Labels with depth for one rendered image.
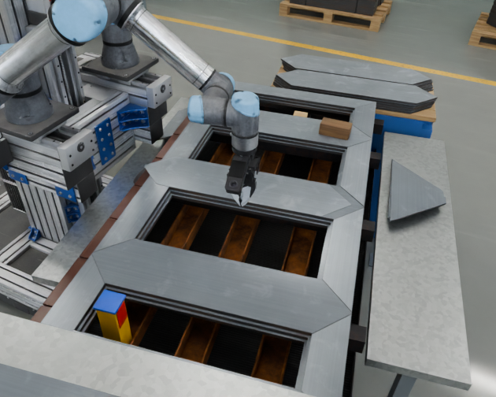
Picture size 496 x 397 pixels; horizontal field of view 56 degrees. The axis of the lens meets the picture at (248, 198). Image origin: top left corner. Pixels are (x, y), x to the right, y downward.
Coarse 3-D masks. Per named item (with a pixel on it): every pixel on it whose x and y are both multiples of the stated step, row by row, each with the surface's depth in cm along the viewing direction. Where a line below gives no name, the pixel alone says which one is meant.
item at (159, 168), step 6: (156, 162) 170; (162, 162) 170; (168, 162) 170; (150, 168) 167; (156, 168) 168; (162, 168) 168; (150, 174) 164; (156, 174) 165; (162, 174) 165; (156, 180) 162
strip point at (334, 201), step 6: (330, 186) 163; (330, 192) 160; (336, 192) 160; (324, 198) 157; (330, 198) 157; (336, 198) 157; (342, 198) 157; (324, 204) 155; (330, 204) 155; (336, 204) 155; (342, 204) 155; (348, 204) 155; (324, 210) 152; (330, 210) 152; (336, 210) 153
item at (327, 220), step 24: (264, 96) 217; (288, 144) 188; (312, 144) 186; (168, 192) 159; (192, 192) 158; (288, 216) 153; (312, 216) 151; (336, 216) 151; (144, 240) 143; (120, 288) 125; (96, 312) 121; (192, 312) 122; (216, 312) 121; (288, 336) 117
